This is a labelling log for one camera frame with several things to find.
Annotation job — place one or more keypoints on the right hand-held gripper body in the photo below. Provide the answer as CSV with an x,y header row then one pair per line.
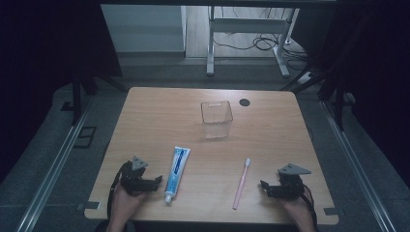
x,y
290,183

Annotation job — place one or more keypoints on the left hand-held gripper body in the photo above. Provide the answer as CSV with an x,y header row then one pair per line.
x,y
133,179

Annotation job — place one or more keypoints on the blue and white toothpaste tube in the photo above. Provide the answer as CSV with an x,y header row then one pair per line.
x,y
176,174

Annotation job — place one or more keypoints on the pink toothbrush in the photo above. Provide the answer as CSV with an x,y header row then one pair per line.
x,y
241,185

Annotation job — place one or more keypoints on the clear plastic cup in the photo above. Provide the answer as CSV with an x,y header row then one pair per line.
x,y
216,117

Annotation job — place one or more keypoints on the person's right hand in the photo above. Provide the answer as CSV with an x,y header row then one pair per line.
x,y
298,208

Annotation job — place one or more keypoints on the person's left hand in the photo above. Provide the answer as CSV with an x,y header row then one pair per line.
x,y
124,203

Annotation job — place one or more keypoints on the grey tape piece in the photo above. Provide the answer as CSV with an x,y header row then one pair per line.
x,y
333,211
88,205

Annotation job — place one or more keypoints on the black round table grommet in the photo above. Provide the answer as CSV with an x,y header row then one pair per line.
x,y
244,102

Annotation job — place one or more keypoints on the black metal stand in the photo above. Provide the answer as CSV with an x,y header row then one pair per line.
x,y
76,96
338,96

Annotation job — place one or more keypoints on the white power strip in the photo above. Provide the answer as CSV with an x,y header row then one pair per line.
x,y
306,77

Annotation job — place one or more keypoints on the dark curtain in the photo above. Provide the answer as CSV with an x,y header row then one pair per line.
x,y
38,48
380,64

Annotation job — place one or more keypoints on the metal floor rail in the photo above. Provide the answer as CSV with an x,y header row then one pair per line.
x,y
48,180
357,174

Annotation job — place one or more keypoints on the white desk frame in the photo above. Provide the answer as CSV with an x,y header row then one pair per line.
x,y
248,25

